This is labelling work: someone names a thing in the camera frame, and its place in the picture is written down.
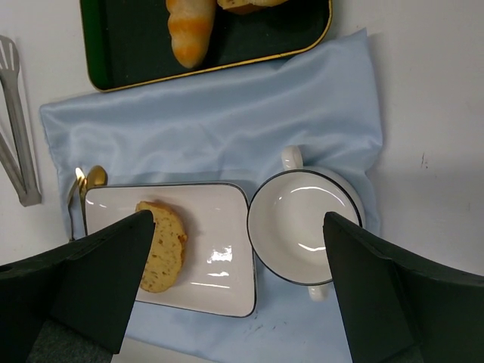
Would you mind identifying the dark green tray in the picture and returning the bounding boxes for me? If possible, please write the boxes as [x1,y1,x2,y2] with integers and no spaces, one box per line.
[79,0,333,92]

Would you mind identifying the golden croissant roll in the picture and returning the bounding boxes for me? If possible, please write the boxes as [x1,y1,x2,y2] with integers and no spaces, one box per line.
[166,0,217,69]

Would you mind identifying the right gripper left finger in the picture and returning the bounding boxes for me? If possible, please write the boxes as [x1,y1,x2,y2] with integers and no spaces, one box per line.
[1,211,154,362]

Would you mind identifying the steel kitchen tongs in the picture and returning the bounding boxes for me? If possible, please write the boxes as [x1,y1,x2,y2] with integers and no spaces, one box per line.
[1,36,42,207]

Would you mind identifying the light blue cloth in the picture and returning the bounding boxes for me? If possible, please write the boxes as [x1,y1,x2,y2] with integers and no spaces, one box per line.
[39,30,384,362]

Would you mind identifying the small brown bread piece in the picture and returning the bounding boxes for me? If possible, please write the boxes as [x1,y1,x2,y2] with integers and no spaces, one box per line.
[217,0,263,15]

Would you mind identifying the white cup black rim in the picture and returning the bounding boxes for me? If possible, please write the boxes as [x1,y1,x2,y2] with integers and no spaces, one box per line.
[247,145,366,302]

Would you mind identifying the brown bread slice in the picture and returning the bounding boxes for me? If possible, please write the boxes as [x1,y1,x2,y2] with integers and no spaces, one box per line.
[136,201,188,293]

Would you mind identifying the white rectangular plate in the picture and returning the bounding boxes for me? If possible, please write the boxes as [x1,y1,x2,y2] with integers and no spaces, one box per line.
[85,182,256,318]

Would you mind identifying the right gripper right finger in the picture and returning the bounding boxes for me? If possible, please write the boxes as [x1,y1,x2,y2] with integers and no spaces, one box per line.
[323,212,483,362]

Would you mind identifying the gold spoon green handle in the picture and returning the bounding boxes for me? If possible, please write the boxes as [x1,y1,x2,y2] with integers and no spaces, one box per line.
[79,165,108,235]

